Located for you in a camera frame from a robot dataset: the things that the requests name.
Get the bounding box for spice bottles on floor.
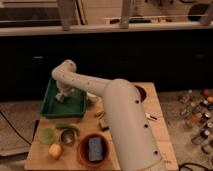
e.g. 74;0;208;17
177;87;213;155

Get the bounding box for white cup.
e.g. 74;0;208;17
87;93;99;103

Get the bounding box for wooden board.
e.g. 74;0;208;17
24;83;178;171

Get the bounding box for green plastic tray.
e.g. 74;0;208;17
41;79;87;118

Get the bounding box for small metal cup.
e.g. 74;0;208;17
60;129;75;146

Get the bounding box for light green plastic cup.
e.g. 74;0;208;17
39;128;55;144

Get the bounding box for black cable on floor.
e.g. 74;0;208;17
0;110;33;147

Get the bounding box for brown round bowl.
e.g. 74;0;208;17
135;85;147;102

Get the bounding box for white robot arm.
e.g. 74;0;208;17
51;60;167;171

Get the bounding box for blue sponge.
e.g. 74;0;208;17
88;137;103;162

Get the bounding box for black handled scrub brush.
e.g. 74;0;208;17
99;120;109;131

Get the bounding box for yellow plastic fruit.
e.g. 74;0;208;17
48;144;63;159

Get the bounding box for green chili pepper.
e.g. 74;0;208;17
55;124;80;136

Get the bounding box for terracotta bowl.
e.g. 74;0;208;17
77;133;109;169

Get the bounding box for white handled spatula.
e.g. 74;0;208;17
146;113;157;121

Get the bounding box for white cloth towel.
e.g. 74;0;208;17
55;89;75;102

